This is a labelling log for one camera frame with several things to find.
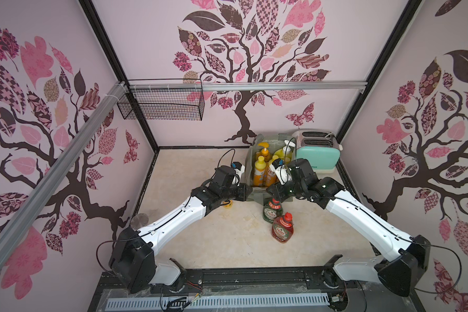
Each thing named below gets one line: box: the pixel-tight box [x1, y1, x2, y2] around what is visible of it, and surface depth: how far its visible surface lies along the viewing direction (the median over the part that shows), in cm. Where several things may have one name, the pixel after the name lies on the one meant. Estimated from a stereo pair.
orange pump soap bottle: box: [256, 141, 272, 164], surface depth 90 cm
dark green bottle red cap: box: [262, 198, 284, 225], surface depth 83 cm
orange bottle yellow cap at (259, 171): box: [253, 155, 267, 187], surface depth 88 cm
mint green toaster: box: [292, 128, 344, 174], surface depth 102 cm
